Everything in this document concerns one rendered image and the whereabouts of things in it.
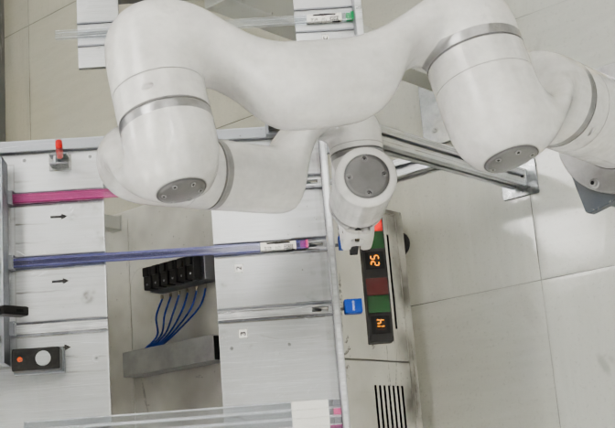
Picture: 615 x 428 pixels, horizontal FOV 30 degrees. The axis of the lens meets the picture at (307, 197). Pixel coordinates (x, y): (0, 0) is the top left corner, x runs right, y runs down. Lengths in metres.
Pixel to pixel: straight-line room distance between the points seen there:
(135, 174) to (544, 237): 1.48
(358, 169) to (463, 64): 0.27
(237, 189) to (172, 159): 0.27
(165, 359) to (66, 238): 0.43
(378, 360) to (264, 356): 0.65
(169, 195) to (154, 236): 1.22
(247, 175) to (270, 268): 0.53
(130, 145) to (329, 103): 0.23
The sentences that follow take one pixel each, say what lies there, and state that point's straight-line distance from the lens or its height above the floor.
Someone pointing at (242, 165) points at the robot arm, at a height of 1.20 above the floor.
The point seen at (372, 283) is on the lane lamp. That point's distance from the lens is 1.94.
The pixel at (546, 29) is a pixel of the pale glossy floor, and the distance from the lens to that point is 2.63.
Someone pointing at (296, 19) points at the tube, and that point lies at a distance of 1.98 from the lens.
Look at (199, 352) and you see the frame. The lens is 2.21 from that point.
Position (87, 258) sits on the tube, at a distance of 1.93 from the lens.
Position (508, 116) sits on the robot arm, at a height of 1.11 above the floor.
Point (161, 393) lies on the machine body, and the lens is 2.35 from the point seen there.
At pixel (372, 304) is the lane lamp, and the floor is 0.66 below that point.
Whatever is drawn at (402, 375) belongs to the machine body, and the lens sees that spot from 2.56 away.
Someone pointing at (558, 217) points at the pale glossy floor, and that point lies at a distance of 2.52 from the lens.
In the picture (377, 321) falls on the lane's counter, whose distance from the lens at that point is 1.93.
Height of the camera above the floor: 2.19
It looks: 48 degrees down
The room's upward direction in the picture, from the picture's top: 78 degrees counter-clockwise
